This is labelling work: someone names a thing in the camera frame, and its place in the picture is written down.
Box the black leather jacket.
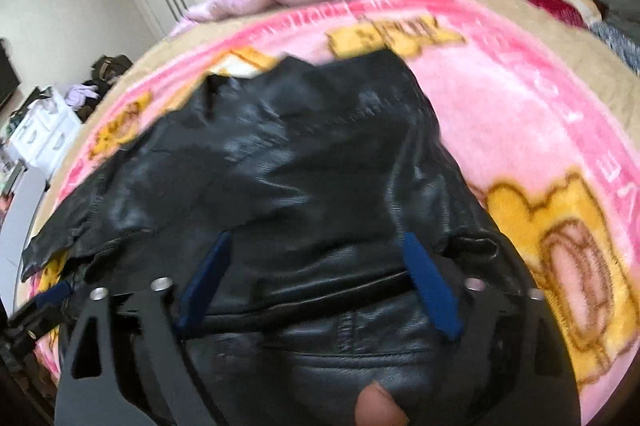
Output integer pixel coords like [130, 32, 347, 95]
[23, 51, 530, 425]

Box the dark clothes pile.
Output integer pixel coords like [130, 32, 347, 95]
[64, 54, 132, 123]

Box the right hand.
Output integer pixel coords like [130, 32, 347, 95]
[354, 382, 409, 426]

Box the white drawer cabinet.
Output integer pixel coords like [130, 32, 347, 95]
[6, 86, 81, 181]

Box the pink cartoon fleece blanket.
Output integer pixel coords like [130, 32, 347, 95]
[27, 0, 640, 424]

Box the beige bed sheet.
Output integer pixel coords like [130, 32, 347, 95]
[14, 0, 640, 307]

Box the blue white patterned cloth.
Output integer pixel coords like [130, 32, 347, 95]
[589, 22, 640, 76]

